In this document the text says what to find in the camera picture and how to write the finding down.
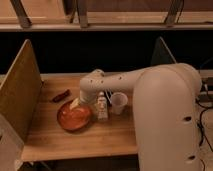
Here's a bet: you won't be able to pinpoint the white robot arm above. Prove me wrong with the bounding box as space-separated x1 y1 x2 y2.
79 63 202 171

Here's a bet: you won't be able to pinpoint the orange ceramic bowl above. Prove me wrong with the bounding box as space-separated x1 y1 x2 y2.
57 101 92 131

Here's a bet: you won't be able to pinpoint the black floor cables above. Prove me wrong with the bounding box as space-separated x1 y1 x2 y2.
196 56 213 171

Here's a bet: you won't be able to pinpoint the left wooden side panel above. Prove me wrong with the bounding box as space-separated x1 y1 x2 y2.
0 39 42 140

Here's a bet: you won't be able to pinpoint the white squeeze bottle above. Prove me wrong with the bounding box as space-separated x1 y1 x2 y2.
97 92 108 120

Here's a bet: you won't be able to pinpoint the wooden shelf rack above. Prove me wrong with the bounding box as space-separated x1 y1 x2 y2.
0 0 213 32

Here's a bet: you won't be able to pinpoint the dark red chili pepper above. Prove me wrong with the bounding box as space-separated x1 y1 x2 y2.
51 89 71 103

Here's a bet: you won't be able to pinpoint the translucent plastic cup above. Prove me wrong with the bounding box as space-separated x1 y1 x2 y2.
110 92 128 115

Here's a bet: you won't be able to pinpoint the right dark side panel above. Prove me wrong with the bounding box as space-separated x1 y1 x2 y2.
150 37 176 66

